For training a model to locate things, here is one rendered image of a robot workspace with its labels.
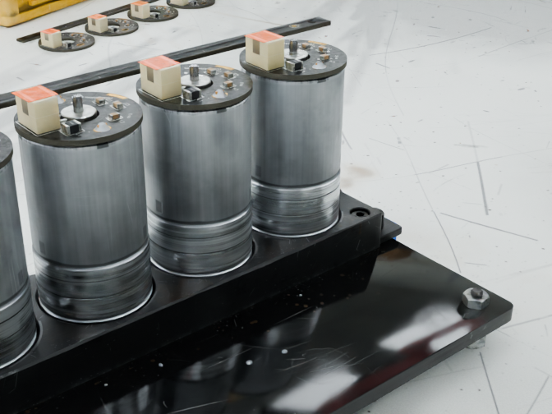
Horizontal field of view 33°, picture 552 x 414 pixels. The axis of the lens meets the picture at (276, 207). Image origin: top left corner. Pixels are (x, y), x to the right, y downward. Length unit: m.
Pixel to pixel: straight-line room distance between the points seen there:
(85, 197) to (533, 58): 0.28
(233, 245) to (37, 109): 0.06
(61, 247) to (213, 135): 0.04
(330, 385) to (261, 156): 0.06
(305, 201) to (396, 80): 0.17
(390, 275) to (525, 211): 0.07
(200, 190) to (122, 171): 0.02
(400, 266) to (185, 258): 0.06
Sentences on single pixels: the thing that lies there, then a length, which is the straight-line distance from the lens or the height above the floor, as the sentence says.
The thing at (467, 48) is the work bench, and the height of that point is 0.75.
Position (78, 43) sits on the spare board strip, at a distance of 0.43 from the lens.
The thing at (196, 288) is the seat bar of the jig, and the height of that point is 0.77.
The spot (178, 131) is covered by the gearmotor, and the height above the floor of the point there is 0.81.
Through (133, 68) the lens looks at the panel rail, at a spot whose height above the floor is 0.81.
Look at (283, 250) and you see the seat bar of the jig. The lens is 0.22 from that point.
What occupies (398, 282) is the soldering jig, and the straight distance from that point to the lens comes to 0.23.
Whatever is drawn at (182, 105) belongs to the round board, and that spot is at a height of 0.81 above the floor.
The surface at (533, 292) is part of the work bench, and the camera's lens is 0.25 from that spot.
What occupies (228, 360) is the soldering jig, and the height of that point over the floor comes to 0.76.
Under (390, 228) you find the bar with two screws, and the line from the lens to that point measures 0.25.
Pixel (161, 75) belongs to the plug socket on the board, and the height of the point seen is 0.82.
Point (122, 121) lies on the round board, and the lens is 0.18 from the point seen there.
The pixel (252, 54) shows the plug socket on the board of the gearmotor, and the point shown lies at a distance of 0.21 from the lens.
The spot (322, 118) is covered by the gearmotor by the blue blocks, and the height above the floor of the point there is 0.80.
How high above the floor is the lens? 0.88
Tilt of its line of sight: 28 degrees down
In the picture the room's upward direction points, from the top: 1 degrees clockwise
